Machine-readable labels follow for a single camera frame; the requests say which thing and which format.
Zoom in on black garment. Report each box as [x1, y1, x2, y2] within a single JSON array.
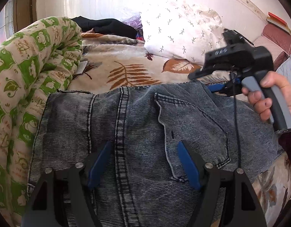
[[71, 16, 139, 39]]

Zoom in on grey quilted cloth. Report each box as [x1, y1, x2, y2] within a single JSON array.
[[275, 54, 291, 86]]

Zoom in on green printed quilt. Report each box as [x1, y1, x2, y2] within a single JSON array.
[[0, 16, 84, 221]]

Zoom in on pink maroon padded headboard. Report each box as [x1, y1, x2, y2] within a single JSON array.
[[252, 24, 291, 72]]

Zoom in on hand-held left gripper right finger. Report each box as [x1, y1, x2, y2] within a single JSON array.
[[177, 140, 267, 227]]

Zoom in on person's right hand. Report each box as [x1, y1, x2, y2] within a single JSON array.
[[241, 71, 291, 124]]

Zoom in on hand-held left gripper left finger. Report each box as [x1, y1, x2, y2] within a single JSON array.
[[21, 141, 113, 227]]

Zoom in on wooden window frame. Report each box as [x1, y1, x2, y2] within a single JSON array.
[[4, 0, 37, 39]]

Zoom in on beige leaf print blanket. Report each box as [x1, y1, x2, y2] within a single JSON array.
[[66, 32, 291, 224]]

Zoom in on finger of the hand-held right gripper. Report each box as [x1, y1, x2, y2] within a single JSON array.
[[207, 82, 241, 98], [188, 64, 217, 80]]

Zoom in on grey blue denim pants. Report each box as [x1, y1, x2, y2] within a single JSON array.
[[27, 80, 284, 227]]

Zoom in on purple plastic bag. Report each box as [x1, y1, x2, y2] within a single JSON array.
[[119, 14, 145, 40]]

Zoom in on white leaf print pillow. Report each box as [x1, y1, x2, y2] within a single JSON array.
[[139, 0, 227, 65]]

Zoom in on white quilt label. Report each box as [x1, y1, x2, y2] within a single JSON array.
[[74, 61, 88, 76]]

